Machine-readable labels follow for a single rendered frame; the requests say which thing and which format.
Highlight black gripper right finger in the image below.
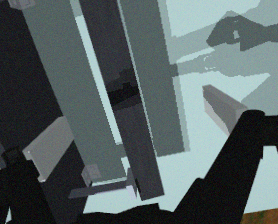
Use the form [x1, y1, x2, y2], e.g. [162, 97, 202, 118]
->
[165, 84, 278, 224]

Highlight dark grey rectangular panel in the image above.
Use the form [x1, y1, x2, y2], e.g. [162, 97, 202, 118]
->
[0, 0, 88, 224]

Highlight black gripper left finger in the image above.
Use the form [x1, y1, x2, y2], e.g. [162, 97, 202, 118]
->
[0, 116, 74, 224]

